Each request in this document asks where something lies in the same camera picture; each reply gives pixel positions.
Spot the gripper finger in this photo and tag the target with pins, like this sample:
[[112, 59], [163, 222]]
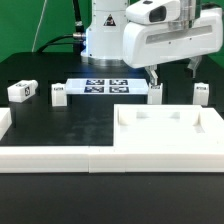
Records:
[[151, 70], [194, 64]]

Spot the white square tabletop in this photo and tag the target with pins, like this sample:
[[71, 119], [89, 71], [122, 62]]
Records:
[[141, 126]]

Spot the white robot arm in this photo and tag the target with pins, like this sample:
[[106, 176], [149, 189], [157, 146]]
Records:
[[152, 32]]

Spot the white marker plate with tags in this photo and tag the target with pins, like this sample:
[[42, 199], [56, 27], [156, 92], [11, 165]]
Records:
[[116, 86]]

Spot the white U-shaped obstacle fence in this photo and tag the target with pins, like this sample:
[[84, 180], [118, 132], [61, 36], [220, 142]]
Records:
[[100, 159]]

